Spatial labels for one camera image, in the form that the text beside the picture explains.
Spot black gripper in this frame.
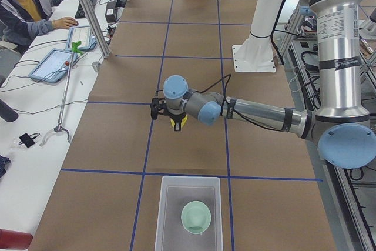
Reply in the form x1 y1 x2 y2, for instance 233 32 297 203
169 113 187 132

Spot yellow plastic cup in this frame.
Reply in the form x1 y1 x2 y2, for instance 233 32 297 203
170 115 188 128

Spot green ceramic bowl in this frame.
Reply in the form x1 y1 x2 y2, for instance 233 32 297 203
180 200 212 235

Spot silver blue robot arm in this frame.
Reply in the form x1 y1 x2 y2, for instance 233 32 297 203
147 0 313 178

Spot translucent white plastic box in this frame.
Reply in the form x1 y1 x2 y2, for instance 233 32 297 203
155 176 223 250

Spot black power adapter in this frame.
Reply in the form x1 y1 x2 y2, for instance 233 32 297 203
105 1 118 23

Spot reacher grabber tool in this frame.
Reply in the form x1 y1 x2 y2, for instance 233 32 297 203
39 41 82 147

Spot far blue teach pendant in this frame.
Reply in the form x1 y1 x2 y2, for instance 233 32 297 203
65 25 96 51

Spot blue teach pendant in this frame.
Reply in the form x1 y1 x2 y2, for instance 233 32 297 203
28 48 78 83
65 25 96 51

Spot near blue teach pendant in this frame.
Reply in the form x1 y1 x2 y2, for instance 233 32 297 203
28 48 78 83

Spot small black device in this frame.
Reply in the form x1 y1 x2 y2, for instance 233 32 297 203
18 132 40 148

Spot black keyboard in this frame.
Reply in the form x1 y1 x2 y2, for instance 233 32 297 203
75 0 99 19

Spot seated person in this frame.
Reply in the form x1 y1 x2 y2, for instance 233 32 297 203
1 0 78 54

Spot white pedestal column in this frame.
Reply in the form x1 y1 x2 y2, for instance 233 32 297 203
232 0 284 73

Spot aluminium frame post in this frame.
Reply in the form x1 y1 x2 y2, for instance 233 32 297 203
79 0 110 59

